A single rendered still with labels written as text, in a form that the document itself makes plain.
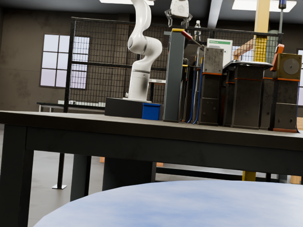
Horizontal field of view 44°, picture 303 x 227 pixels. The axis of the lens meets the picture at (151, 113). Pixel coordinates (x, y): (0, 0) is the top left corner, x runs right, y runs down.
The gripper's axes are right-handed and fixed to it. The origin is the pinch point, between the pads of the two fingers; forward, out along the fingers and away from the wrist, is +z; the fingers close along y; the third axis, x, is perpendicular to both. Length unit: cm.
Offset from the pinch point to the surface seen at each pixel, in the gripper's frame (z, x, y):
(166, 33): 8.7, -15.8, -12.6
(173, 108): 47, -29, -10
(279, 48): 16, -53, 30
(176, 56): 21.8, -28.1, -11.4
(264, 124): 52, -35, 39
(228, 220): 59, -171, -67
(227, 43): -18, 97, 90
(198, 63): 22.1, -18.0, 5.9
